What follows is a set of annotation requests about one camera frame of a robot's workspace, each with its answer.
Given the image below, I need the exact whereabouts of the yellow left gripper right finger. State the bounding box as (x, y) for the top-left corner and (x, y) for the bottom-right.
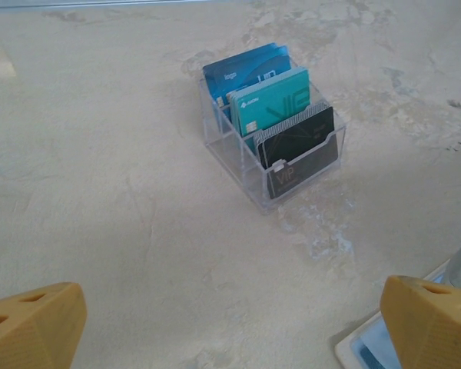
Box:
(380, 274), (461, 369)

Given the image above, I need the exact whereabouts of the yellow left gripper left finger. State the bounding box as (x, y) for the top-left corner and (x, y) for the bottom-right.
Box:
(0, 281), (88, 369)

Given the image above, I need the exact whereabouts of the beige card holder wallet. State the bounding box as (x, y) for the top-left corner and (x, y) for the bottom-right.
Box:
(333, 260), (461, 369)

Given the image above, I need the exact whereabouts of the clear acrylic card organizer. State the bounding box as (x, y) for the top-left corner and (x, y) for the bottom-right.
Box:
(197, 43), (347, 214)

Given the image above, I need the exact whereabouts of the black VIP card stack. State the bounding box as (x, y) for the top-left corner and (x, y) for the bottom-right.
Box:
(253, 101), (339, 201)

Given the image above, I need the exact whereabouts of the teal card stack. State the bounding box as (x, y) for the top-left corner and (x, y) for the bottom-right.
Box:
(227, 67), (311, 153)

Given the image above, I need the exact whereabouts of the blue card stack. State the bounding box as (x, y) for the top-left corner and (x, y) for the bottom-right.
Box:
(202, 43), (293, 108)

